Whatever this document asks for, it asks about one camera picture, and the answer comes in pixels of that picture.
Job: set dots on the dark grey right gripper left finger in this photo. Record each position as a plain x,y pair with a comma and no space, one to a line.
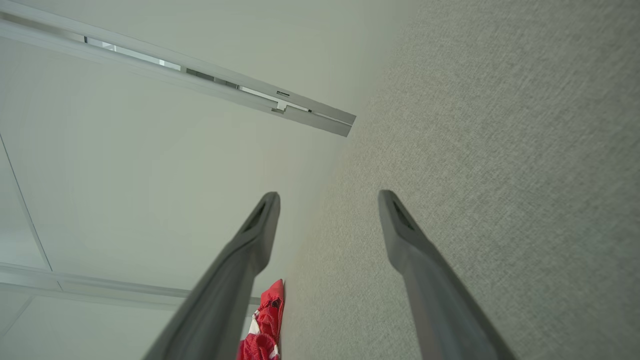
225,290

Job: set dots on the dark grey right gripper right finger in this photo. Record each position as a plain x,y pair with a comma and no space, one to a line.
435,300

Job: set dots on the red white basketball shorts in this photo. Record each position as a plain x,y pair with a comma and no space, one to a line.
267,320

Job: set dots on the pale grey partition frame strip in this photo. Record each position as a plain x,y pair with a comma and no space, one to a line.
100,287

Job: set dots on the grey metal double partition post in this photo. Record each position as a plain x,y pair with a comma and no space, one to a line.
320,120

